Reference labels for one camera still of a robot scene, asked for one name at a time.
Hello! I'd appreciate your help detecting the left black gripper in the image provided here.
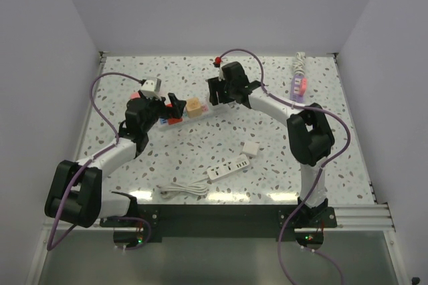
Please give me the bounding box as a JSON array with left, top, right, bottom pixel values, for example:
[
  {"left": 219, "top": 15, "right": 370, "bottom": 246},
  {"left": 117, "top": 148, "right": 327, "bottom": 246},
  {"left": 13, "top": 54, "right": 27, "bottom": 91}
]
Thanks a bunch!
[{"left": 138, "top": 89, "right": 185, "bottom": 133}]

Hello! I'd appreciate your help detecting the small white cube adapter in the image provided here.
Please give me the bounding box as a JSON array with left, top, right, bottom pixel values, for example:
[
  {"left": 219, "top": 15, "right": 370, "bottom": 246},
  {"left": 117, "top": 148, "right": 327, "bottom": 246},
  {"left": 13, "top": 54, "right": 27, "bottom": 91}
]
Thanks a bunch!
[{"left": 241, "top": 141, "right": 259, "bottom": 158}]

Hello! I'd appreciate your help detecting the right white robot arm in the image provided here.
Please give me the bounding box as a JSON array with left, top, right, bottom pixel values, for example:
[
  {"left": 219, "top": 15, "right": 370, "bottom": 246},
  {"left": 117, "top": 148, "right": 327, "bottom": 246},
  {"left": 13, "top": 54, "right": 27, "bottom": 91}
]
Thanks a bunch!
[{"left": 207, "top": 57, "right": 335, "bottom": 227}]

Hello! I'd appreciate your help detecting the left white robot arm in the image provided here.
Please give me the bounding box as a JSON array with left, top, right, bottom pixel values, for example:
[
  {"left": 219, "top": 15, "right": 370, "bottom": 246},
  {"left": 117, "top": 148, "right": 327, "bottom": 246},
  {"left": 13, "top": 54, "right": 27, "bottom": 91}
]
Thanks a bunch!
[{"left": 44, "top": 93, "right": 187, "bottom": 227}]

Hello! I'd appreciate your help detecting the pink plug adapter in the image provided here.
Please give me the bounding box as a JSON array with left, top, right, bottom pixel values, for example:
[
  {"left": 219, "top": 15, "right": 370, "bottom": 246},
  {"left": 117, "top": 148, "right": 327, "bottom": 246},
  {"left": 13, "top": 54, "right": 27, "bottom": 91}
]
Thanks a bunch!
[{"left": 299, "top": 78, "right": 308, "bottom": 96}]

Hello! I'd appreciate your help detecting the red cube socket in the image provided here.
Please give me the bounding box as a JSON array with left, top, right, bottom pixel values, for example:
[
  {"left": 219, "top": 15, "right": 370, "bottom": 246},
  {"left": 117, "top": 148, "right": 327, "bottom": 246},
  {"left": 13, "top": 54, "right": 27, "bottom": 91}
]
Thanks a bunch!
[{"left": 167, "top": 104, "right": 185, "bottom": 125}]

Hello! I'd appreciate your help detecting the beige dragon cube socket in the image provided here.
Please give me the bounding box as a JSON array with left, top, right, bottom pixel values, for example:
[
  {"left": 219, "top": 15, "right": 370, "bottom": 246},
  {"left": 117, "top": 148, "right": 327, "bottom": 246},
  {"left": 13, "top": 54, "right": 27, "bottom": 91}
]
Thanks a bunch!
[{"left": 186, "top": 97, "right": 203, "bottom": 118}]

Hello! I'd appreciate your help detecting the long white power strip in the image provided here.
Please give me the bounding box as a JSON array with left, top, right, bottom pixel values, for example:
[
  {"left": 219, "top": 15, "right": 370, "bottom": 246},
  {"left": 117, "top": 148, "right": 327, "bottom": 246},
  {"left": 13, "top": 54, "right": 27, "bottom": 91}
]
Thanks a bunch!
[{"left": 155, "top": 104, "right": 228, "bottom": 131}]

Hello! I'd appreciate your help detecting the pink triangular power strip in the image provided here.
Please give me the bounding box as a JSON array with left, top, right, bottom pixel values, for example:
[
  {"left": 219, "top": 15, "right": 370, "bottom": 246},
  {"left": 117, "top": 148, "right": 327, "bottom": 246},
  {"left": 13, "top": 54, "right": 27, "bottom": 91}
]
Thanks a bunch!
[{"left": 130, "top": 92, "right": 140, "bottom": 100}]

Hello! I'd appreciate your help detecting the white usb power strip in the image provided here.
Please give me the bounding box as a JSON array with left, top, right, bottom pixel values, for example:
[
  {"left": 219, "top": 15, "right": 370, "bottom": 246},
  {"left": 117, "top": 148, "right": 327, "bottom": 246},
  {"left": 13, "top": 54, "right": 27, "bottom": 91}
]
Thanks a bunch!
[{"left": 207, "top": 155, "right": 250, "bottom": 182}]

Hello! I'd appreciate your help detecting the purple power strip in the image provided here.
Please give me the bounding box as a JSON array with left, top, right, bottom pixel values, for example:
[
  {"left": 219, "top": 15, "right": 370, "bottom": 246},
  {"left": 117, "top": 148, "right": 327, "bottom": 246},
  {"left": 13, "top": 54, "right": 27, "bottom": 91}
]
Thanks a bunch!
[{"left": 290, "top": 74, "right": 305, "bottom": 103}]

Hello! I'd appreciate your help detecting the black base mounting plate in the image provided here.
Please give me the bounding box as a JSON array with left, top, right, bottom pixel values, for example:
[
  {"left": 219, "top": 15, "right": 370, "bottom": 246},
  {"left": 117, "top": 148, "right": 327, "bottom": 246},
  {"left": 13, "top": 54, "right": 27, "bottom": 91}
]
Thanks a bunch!
[{"left": 100, "top": 204, "right": 338, "bottom": 246}]

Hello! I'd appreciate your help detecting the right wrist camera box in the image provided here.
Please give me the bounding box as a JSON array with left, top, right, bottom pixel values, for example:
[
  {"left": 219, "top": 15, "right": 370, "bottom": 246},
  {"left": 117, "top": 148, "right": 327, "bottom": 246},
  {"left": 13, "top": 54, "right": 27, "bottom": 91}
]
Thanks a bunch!
[{"left": 218, "top": 68, "right": 225, "bottom": 81}]

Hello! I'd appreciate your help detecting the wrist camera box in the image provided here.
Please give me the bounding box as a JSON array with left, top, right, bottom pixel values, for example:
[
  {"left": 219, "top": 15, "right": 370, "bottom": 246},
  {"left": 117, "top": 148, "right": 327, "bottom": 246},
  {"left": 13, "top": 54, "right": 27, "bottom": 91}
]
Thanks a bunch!
[
  {"left": 140, "top": 78, "right": 162, "bottom": 99},
  {"left": 218, "top": 68, "right": 225, "bottom": 81}
]

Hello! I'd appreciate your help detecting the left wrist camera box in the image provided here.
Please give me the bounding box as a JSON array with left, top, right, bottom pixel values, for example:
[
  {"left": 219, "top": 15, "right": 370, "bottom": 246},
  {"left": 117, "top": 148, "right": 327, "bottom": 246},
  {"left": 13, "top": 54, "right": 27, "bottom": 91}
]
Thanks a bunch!
[{"left": 140, "top": 78, "right": 162, "bottom": 99}]

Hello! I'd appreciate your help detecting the white power strip cord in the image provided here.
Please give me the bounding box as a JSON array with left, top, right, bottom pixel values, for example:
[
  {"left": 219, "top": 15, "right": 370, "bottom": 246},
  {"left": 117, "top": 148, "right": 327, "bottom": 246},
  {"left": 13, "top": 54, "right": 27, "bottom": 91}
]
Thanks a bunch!
[{"left": 158, "top": 177, "right": 213, "bottom": 200}]

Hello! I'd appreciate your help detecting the white coiled purple-strip cord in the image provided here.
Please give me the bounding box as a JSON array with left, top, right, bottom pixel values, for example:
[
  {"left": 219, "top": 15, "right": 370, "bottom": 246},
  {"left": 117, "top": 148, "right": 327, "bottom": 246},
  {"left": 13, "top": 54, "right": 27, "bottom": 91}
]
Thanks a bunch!
[{"left": 292, "top": 52, "right": 307, "bottom": 78}]

